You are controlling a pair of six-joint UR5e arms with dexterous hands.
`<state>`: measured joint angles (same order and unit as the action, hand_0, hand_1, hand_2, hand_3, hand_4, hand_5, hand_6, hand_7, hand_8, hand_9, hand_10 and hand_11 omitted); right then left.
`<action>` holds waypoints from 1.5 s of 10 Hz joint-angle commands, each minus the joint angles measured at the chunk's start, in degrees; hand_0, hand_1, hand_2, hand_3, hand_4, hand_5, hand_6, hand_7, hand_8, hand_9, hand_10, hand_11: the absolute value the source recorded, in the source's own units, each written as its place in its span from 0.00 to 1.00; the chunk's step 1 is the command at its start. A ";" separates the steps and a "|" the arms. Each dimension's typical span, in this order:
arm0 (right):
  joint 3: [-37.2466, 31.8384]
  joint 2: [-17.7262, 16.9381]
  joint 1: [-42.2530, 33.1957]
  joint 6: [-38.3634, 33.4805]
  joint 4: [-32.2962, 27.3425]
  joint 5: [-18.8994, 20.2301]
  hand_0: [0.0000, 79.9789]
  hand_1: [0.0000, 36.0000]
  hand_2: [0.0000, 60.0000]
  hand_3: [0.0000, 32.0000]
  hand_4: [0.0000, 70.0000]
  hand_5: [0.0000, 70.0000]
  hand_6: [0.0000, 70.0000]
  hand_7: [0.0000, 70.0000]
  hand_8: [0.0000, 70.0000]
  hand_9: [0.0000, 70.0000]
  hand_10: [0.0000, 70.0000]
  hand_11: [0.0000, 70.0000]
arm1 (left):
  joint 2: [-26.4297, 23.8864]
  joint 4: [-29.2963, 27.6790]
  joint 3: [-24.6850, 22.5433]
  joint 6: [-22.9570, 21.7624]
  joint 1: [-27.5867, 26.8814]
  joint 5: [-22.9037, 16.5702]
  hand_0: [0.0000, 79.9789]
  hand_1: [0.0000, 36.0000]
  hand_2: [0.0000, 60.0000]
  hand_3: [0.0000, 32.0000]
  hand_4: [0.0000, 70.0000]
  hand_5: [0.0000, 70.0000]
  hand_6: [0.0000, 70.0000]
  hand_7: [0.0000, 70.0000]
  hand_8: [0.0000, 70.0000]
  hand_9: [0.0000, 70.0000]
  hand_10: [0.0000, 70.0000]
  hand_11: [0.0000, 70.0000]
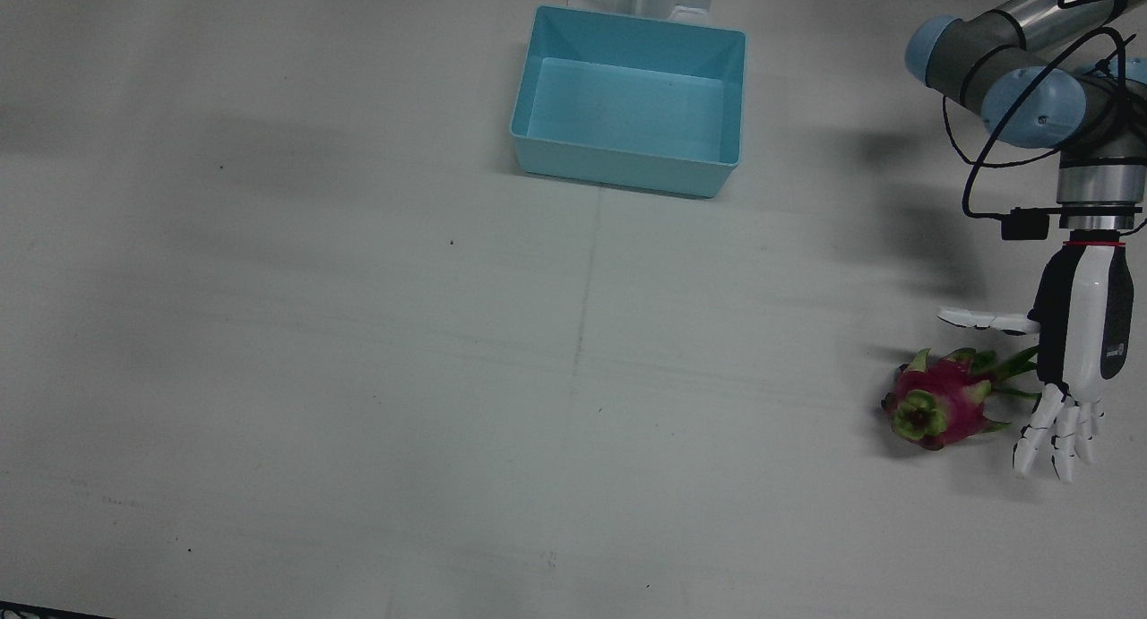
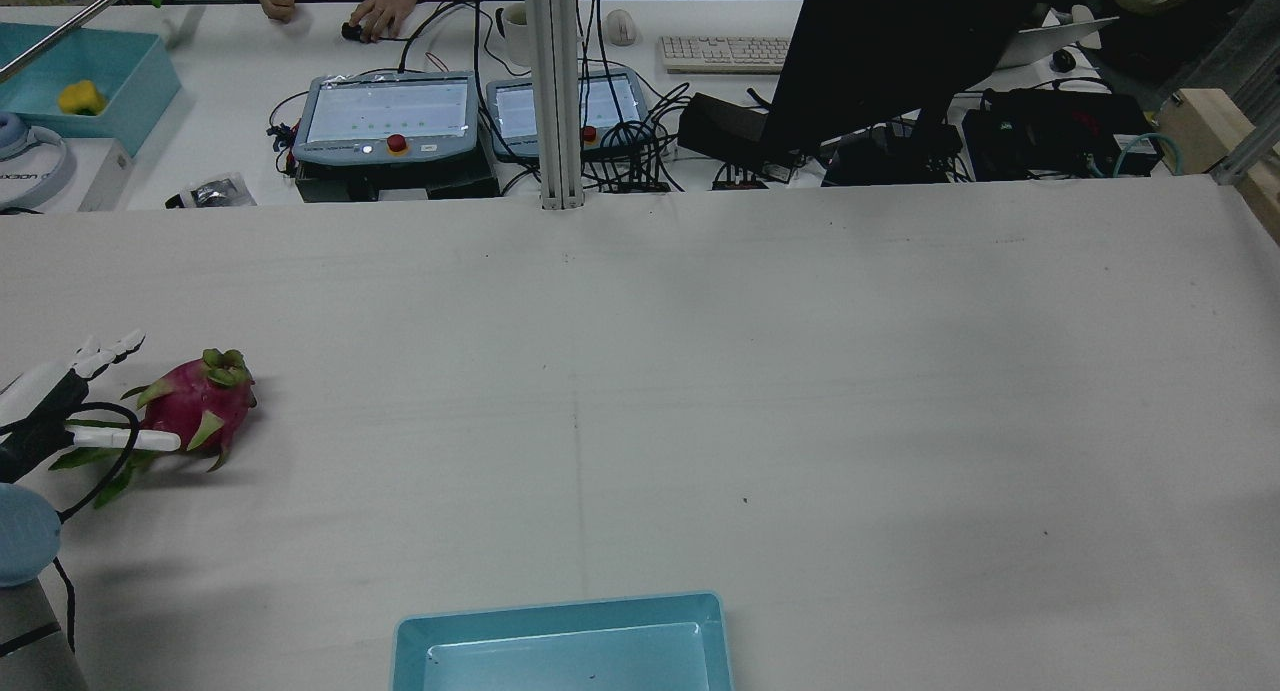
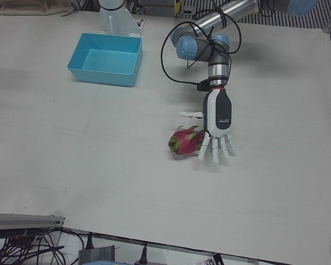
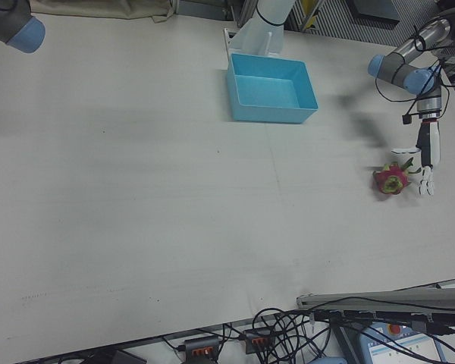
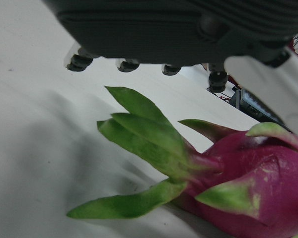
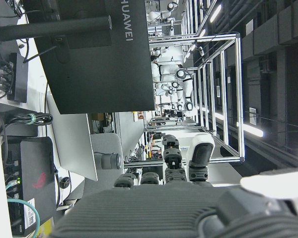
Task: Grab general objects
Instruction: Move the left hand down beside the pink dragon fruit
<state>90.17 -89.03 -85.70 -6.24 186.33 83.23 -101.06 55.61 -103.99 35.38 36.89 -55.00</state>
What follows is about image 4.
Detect tangled black cables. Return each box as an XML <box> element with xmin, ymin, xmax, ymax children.
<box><xmin>162</xmin><ymin>306</ymin><xmax>365</xmax><ymax>364</ymax></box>

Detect blue grey teach pendant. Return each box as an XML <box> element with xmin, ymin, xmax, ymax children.
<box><xmin>358</xmin><ymin>321</ymin><xmax>455</xmax><ymax>364</ymax></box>

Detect ribbed grey panel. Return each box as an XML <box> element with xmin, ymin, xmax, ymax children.
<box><xmin>284</xmin><ymin>0</ymin><xmax>441</xmax><ymax>45</ymax></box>

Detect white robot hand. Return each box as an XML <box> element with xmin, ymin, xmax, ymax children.
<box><xmin>392</xmin><ymin>120</ymin><xmax>441</xmax><ymax>197</ymax></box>

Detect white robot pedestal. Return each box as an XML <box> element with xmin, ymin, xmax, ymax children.
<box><xmin>229</xmin><ymin>0</ymin><xmax>295</xmax><ymax>58</ymax></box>

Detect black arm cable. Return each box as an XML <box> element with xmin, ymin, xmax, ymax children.
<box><xmin>375</xmin><ymin>14</ymin><xmax>455</xmax><ymax>126</ymax></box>

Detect light blue plastic bin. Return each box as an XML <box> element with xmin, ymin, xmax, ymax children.
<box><xmin>225</xmin><ymin>52</ymin><xmax>319</xmax><ymax>125</ymax></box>

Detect beige cloth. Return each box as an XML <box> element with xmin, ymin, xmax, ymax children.
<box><xmin>29</xmin><ymin>0</ymin><xmax>175</xmax><ymax>20</ymax></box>

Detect red dragon fruit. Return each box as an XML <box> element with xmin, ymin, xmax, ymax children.
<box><xmin>371</xmin><ymin>157</ymin><xmax>422</xmax><ymax>196</ymax></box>

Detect grey hub with orange switches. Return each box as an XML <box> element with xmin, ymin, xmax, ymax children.
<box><xmin>243</xmin><ymin>328</ymin><xmax>276</xmax><ymax>354</ymax></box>
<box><xmin>184</xmin><ymin>334</ymin><xmax>220</xmax><ymax>360</ymax></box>

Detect metal pedestal bracket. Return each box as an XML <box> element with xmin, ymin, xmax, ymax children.
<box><xmin>222</xmin><ymin>27</ymin><xmax>238</xmax><ymax>71</ymax></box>

